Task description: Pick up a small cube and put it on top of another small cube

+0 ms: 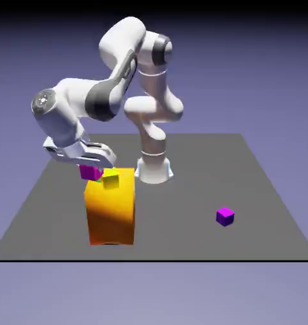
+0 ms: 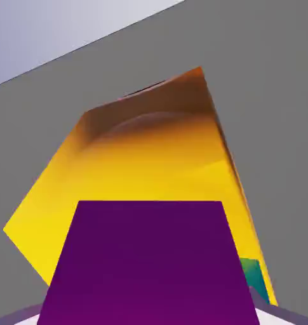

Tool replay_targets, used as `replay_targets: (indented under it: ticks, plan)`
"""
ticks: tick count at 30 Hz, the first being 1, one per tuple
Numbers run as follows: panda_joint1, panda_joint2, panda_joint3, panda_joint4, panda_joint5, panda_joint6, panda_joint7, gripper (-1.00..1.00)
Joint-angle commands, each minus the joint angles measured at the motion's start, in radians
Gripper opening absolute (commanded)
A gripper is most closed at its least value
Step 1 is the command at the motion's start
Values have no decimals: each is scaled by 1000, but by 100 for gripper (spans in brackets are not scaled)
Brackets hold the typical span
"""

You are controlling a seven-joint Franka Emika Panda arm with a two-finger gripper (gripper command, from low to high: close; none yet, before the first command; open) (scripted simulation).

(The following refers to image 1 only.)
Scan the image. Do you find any small magenta cube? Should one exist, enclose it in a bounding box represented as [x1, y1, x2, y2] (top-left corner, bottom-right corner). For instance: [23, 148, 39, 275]
[79, 164, 104, 182]

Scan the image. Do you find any large orange box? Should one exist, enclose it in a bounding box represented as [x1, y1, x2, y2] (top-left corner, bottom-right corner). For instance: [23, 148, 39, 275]
[84, 167, 136, 246]

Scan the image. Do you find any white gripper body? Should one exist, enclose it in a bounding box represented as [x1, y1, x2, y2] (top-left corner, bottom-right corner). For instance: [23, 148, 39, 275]
[43, 136, 118, 169]

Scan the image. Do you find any small purple cube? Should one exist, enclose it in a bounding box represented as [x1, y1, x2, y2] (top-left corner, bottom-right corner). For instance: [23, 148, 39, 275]
[215, 207, 235, 227]

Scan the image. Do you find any small yellow cube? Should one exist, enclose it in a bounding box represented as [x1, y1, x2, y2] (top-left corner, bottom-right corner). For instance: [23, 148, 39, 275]
[102, 167, 120, 190]

